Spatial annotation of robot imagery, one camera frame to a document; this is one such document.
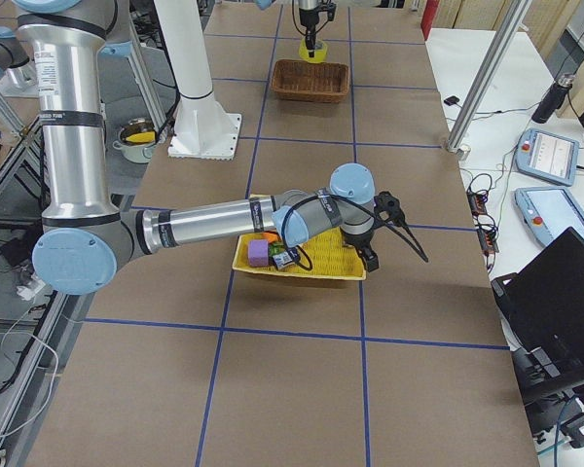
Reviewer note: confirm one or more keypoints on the lower teach pendant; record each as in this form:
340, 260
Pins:
549, 211

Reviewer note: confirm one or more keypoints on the purple toy block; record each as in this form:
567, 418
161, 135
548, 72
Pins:
258, 253

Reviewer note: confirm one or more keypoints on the small black device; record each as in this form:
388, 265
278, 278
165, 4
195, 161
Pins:
451, 100

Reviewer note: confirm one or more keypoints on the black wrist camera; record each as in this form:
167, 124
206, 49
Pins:
388, 209

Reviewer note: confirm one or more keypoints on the yellow plastic basket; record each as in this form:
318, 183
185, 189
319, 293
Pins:
330, 259

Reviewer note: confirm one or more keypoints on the green toy vegetable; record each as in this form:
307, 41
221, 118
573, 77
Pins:
275, 249

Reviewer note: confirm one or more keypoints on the aluminium frame post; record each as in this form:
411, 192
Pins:
11, 122
500, 44

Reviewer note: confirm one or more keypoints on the red cylinder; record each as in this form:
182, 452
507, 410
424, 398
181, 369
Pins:
429, 14

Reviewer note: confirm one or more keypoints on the teach pendant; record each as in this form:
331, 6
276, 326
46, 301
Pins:
547, 156
549, 211

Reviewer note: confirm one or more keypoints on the orange toy carrot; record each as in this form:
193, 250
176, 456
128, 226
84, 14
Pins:
270, 237

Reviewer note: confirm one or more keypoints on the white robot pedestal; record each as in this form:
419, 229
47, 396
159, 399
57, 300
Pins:
202, 129

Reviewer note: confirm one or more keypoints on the upper teach pendant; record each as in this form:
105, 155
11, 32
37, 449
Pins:
547, 156

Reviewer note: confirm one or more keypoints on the white pot with corn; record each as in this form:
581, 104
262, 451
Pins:
136, 140

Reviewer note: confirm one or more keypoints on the black bottle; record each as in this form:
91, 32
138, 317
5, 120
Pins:
553, 99

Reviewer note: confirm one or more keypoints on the yellow tape roll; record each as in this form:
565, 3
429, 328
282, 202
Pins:
316, 55

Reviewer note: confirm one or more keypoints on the brown wicker basket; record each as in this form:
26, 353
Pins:
298, 80

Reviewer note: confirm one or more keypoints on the black laptop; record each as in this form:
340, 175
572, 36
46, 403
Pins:
544, 302

